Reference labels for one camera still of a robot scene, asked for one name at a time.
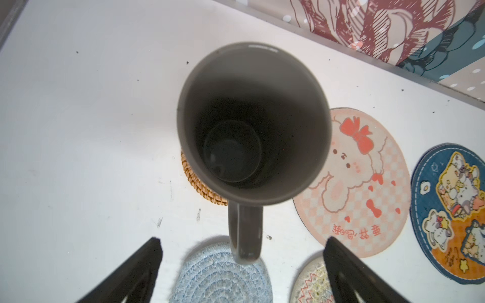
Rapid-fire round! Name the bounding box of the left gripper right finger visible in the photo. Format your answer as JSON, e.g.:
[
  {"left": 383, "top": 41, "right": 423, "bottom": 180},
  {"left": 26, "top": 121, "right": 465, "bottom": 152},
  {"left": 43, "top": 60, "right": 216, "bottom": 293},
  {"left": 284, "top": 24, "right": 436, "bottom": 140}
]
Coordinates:
[{"left": 323, "top": 237, "right": 407, "bottom": 302}]

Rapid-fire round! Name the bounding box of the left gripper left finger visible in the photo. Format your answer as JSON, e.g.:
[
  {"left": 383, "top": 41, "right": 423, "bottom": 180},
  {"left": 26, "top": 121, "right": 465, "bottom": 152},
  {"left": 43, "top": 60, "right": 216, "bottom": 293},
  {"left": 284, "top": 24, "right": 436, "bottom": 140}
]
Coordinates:
[{"left": 79, "top": 237, "right": 163, "bottom": 302}]

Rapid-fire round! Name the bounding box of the beige woven round coaster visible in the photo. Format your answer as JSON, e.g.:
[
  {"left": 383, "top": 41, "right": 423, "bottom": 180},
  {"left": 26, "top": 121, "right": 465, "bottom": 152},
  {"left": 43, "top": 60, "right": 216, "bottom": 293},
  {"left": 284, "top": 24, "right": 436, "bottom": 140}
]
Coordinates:
[{"left": 289, "top": 256, "right": 335, "bottom": 303}]

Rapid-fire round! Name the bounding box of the grey woven round coaster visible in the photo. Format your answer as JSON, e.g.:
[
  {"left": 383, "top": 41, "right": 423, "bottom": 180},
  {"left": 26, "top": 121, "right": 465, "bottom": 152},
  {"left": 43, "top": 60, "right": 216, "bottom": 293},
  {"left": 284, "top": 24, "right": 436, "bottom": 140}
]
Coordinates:
[{"left": 169, "top": 242, "right": 274, "bottom": 302}]

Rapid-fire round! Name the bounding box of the pink bunny round coaster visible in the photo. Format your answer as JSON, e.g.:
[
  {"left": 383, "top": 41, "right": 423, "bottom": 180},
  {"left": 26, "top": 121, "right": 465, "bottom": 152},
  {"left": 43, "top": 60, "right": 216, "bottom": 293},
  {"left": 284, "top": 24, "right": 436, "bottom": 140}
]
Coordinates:
[{"left": 293, "top": 108, "right": 410, "bottom": 258}]

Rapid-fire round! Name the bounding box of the rattan round coaster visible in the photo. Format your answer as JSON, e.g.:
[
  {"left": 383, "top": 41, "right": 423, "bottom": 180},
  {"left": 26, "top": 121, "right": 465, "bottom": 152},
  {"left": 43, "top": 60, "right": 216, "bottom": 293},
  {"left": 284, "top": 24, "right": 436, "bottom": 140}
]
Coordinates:
[{"left": 181, "top": 151, "right": 228, "bottom": 207}]

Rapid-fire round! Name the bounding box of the blue cartoon round coaster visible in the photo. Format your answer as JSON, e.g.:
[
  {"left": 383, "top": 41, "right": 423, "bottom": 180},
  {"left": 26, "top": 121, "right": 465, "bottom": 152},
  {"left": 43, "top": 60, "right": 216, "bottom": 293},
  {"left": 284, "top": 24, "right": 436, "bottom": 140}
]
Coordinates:
[{"left": 410, "top": 143, "right": 484, "bottom": 284}]

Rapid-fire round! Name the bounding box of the grey mug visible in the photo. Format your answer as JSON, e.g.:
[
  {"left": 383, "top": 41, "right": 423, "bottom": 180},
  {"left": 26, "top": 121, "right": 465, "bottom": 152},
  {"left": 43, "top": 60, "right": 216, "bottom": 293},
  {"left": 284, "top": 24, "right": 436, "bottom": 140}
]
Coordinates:
[{"left": 177, "top": 42, "right": 332, "bottom": 265}]

